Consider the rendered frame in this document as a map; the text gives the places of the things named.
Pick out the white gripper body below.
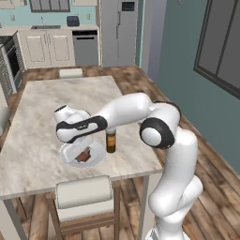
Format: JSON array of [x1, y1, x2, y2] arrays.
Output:
[[59, 138, 95, 164]]

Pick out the brown cupcake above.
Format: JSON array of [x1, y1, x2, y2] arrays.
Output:
[[76, 148, 94, 164]]

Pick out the white round plate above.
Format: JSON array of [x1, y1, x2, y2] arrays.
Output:
[[61, 140, 106, 169]]

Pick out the brown cinnamon bottle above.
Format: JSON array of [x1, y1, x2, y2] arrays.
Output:
[[105, 128, 117, 154]]

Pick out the wooden chair with white cushion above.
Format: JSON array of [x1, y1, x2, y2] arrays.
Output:
[[45, 174, 123, 240], [58, 67, 84, 79]]

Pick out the grey table leg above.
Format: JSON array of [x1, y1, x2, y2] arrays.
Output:
[[136, 174, 152, 240], [2, 198, 28, 240]]

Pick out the grey dishwasher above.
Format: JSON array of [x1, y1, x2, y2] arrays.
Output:
[[71, 29, 100, 67]]

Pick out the cream base cupboards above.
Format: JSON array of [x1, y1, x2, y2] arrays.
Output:
[[18, 29, 76, 69]]

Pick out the black and steel oven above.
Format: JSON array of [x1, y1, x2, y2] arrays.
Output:
[[0, 31, 26, 97]]

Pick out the steel sink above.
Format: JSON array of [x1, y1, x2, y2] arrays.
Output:
[[30, 24, 62, 31]]

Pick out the grey steel fridge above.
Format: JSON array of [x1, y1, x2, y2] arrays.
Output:
[[99, 0, 139, 68]]

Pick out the dark blue toaster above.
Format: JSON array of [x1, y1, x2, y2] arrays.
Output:
[[66, 15, 81, 28]]

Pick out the large dark framed window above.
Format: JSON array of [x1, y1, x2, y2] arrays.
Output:
[[193, 0, 240, 100]]

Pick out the dark framed wall window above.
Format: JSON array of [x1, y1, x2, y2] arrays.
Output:
[[29, 0, 71, 13]]

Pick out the cream wall cupboard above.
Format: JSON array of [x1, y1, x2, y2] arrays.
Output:
[[71, 0, 98, 7], [0, 0, 28, 9]]

